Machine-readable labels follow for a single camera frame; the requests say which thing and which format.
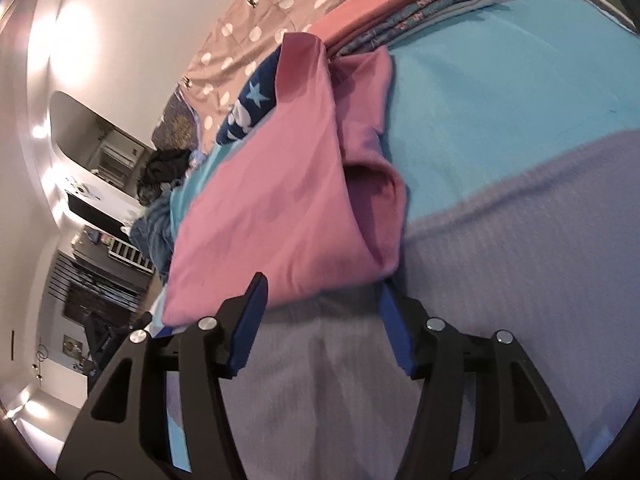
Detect pink long-sleeve shirt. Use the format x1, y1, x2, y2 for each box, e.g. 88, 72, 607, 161
162, 32, 411, 328

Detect dark blue blanket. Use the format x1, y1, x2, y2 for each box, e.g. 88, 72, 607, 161
129, 195, 176, 276

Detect purple patterned pillow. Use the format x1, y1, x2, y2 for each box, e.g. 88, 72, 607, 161
152, 87, 201, 153

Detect stack of folded clothes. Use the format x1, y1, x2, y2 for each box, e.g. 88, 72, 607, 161
332, 0, 481, 58

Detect pink polka dot cover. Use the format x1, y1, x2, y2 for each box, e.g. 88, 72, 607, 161
182, 0, 416, 133

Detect black clothes pile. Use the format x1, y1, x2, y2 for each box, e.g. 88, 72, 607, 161
137, 149, 193, 206

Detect navy star print cloth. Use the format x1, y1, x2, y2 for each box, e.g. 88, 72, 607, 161
216, 55, 286, 146

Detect blue grey patterned bed sheet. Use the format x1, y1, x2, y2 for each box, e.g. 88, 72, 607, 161
150, 0, 640, 480

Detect white rack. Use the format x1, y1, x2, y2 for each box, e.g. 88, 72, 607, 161
107, 237, 156, 276

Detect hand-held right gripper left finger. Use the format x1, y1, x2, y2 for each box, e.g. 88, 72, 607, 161
55, 272, 269, 480

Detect folded salmon cloth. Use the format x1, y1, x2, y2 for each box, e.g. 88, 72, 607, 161
307, 0, 441, 48

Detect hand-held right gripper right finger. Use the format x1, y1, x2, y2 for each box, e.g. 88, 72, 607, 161
378, 280, 586, 480

